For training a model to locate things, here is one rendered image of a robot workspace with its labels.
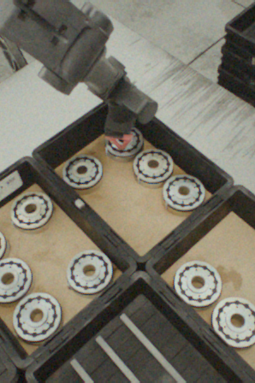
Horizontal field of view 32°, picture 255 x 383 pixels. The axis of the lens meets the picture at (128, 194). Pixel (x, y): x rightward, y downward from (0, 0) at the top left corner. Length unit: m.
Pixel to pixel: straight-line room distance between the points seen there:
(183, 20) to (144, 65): 1.34
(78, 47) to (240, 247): 0.66
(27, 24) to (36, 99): 1.00
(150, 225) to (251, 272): 0.25
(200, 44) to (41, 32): 2.24
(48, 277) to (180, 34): 2.04
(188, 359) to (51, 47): 0.67
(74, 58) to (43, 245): 0.60
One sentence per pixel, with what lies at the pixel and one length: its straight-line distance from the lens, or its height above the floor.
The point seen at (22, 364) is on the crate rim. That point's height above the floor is 0.93.
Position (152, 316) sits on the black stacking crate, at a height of 0.83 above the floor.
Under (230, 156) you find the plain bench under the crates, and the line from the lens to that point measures 1.35.
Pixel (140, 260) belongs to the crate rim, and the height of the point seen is 0.93.
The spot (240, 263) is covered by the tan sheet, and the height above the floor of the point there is 0.83.
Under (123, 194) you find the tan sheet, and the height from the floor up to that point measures 0.83.
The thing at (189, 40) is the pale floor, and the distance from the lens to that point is 2.77.
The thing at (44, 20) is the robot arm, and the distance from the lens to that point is 0.55.
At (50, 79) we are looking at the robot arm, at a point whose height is 1.39.
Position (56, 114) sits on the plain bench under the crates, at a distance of 1.46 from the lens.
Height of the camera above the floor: 1.78
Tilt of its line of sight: 59 degrees down
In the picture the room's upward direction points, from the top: 5 degrees counter-clockwise
